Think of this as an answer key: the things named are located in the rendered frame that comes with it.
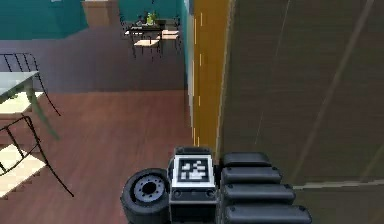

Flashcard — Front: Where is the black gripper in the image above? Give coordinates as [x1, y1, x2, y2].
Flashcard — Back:
[120, 167, 172, 224]

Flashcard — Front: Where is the pale green table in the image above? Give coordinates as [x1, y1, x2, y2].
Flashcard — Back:
[0, 70, 61, 141]

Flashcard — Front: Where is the dark dining table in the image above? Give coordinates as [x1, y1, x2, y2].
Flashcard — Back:
[128, 20, 178, 51]

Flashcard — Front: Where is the green house plant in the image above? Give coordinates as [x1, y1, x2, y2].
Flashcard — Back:
[145, 11, 158, 26]

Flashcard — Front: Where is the dark brown room door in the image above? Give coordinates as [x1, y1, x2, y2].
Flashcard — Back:
[214, 0, 384, 224]

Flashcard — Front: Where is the brown wooden cabinet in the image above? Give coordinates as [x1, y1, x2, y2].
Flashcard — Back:
[81, 0, 120, 28]

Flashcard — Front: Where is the black wire chair cream seat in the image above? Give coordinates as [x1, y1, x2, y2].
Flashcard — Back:
[0, 115, 75, 200]
[0, 53, 62, 118]

